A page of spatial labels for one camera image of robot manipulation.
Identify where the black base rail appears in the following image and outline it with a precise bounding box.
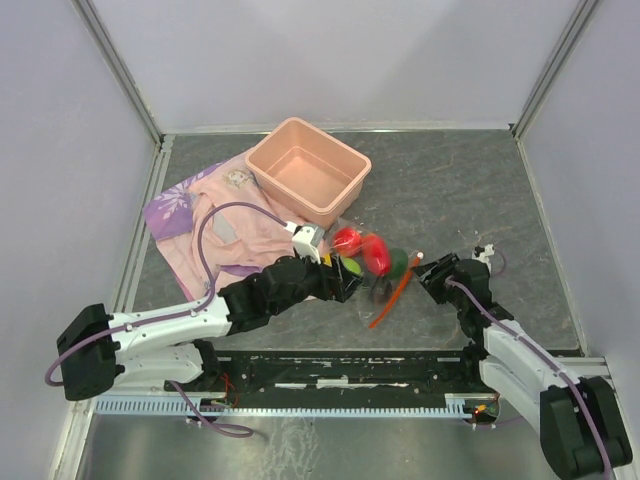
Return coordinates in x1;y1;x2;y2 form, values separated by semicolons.
181;342;498;407

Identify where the pink plastic tub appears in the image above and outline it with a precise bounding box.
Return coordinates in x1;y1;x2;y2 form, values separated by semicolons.
245;117;371;230

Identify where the clear zip top bag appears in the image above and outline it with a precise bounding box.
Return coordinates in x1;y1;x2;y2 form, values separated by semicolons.
326;218;424;329

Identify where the pink purple printed cloth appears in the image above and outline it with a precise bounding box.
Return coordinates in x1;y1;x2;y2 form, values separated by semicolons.
143;153;305;300

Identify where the red fake pepper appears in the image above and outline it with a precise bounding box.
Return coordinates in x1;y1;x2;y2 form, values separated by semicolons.
361;234;391;276

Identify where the red fake tomato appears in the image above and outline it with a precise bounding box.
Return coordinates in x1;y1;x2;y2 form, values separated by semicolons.
332;227;362;257

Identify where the light blue cable duct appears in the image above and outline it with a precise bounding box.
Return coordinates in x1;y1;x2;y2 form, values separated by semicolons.
94;390;494;419

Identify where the green fake apple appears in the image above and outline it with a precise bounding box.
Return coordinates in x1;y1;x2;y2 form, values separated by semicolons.
340;256;362;276

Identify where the dark purple fake eggplant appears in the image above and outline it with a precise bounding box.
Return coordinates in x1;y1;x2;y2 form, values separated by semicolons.
369;276;394;305

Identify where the dark green fake vegetable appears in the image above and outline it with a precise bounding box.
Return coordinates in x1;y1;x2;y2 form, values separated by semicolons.
387;248;409;280

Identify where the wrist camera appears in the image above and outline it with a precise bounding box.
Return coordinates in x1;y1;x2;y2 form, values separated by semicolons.
292;223;325;264
472;243;495;264

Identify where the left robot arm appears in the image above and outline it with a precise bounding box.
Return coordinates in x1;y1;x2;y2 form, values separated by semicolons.
53;255;363;401

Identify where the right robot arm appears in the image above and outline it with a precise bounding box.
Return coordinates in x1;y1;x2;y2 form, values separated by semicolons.
412;247;633;479

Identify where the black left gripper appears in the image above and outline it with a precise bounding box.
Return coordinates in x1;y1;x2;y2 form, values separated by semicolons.
270;247;364;316

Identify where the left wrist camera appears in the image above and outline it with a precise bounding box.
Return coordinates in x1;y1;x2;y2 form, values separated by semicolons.
292;223;325;264

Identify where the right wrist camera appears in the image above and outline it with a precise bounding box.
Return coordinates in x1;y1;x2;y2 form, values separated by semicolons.
472;243;495;264

